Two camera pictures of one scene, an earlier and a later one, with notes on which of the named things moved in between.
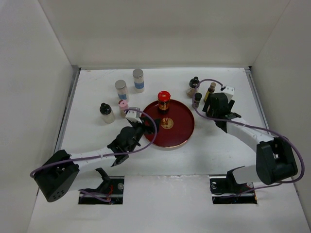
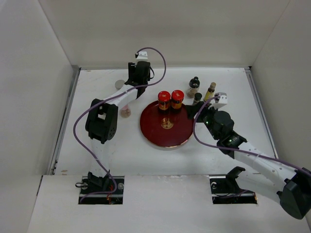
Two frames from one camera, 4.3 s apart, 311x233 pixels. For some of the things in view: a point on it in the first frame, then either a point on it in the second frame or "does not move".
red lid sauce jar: x=164 y=97 does not move
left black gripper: x=144 y=120 to x=132 y=70
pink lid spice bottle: x=123 y=105 does not move
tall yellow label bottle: x=210 y=90 does not move
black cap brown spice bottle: x=193 y=84 does not move
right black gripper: x=207 y=105 to x=190 y=110
